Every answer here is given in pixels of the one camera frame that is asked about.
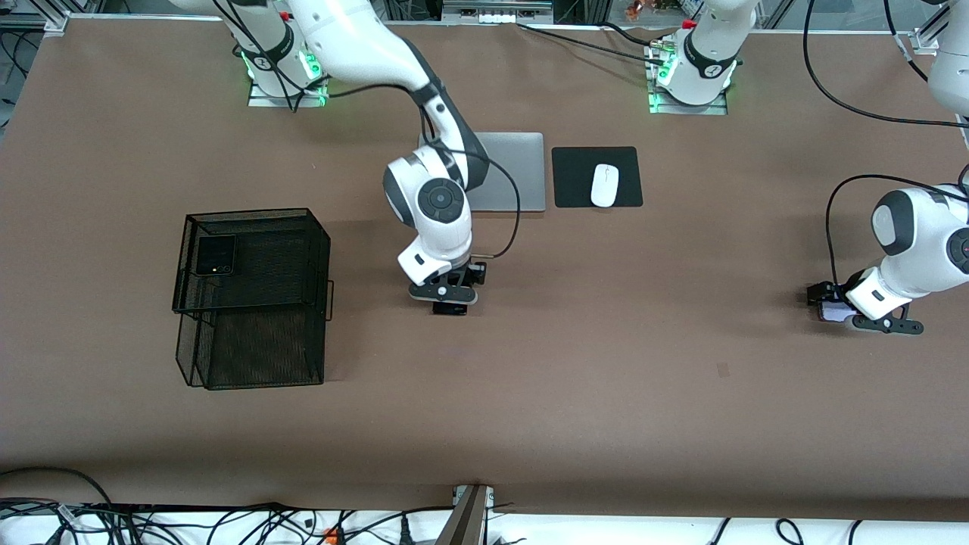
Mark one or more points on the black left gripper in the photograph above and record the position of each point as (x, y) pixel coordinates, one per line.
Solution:
(831, 294)

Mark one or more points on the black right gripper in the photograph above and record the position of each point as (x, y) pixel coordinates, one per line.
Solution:
(475, 272)

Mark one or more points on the lavender white card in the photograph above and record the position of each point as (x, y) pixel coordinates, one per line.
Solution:
(836, 312)

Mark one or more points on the black slab phone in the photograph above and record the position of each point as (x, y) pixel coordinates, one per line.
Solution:
(450, 309)

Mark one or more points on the black foldable phone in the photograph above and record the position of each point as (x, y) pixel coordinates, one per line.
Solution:
(216, 253)

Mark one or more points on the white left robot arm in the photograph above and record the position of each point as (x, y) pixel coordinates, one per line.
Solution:
(916, 257)

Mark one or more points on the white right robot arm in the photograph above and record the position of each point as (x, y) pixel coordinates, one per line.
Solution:
(356, 45)

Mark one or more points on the silver laptop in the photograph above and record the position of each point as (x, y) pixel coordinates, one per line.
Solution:
(522, 174)

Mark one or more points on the black mouse pad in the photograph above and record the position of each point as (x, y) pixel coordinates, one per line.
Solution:
(571, 182)

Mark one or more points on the white computer mouse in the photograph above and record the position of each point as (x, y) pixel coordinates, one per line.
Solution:
(605, 185)

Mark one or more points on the black mesh two-tier tray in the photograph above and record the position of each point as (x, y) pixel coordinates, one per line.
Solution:
(257, 348)

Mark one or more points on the white socket strip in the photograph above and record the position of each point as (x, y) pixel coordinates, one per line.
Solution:
(496, 17)

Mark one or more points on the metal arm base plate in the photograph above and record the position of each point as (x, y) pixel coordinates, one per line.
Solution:
(303, 100)
(715, 110)

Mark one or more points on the metal table bracket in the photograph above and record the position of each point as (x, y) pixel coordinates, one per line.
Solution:
(468, 522)

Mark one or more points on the aluminium corner bracket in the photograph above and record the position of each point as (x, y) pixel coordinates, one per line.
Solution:
(57, 24)
(925, 39)

